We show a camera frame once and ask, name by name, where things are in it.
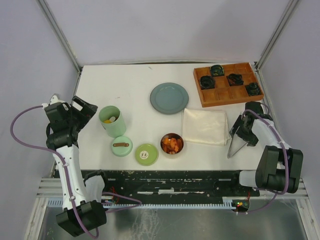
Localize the steel serving tongs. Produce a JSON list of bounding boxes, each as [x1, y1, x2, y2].
[[226, 133, 248, 159]]

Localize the rice ball with seaweed band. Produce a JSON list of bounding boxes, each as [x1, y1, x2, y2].
[[109, 116, 117, 123]]

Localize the mint green cup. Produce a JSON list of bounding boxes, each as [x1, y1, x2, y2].
[[98, 105, 127, 138]]

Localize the beige steel lunch bowl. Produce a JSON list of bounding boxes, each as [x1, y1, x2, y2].
[[160, 133, 184, 156]]

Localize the lime green round lid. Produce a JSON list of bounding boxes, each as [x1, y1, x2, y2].
[[134, 143, 159, 166]]

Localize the orange fried nugget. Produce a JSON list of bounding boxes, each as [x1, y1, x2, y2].
[[163, 138, 172, 148]]

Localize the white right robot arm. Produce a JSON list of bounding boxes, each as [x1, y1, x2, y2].
[[227, 101, 304, 196]]

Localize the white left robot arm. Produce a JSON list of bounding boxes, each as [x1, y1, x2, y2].
[[44, 94, 111, 237]]

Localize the white folded cloth napkin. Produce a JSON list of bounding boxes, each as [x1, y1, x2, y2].
[[182, 108, 230, 146]]

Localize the dark rolled item right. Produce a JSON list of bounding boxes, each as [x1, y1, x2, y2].
[[245, 82, 261, 97]]

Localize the dark rolled item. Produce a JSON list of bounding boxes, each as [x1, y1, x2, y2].
[[199, 75, 216, 90], [245, 82, 261, 97], [209, 64, 225, 77], [226, 73, 244, 87]]

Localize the wooden compartment tray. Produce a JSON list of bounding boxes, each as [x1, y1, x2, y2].
[[193, 62, 264, 108]]

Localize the dark rolled item middle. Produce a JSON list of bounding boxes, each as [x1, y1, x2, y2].
[[226, 73, 244, 87]]

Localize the dark rolled item left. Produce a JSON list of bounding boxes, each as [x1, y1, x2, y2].
[[199, 75, 216, 90]]

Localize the dark rolled item far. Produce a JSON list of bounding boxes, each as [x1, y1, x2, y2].
[[209, 64, 225, 77]]

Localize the blue-grey ceramic plate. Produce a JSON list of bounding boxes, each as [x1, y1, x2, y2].
[[149, 82, 189, 115]]

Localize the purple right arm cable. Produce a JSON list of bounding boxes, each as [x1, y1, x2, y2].
[[234, 101, 293, 216]]

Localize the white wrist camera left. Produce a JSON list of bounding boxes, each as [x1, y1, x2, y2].
[[41, 93, 64, 109]]

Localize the mint lid with brown handle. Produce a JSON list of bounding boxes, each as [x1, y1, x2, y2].
[[111, 136, 133, 157]]

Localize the white cable duct strip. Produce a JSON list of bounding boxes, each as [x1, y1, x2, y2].
[[47, 194, 238, 208]]

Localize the aluminium frame post left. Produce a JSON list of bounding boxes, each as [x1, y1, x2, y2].
[[36, 0, 83, 73]]

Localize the aluminium frame post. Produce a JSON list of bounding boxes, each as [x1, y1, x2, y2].
[[255, 0, 301, 71], [36, 0, 83, 73]]

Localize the aluminium frame post right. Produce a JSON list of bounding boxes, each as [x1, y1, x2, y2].
[[255, 0, 301, 71]]

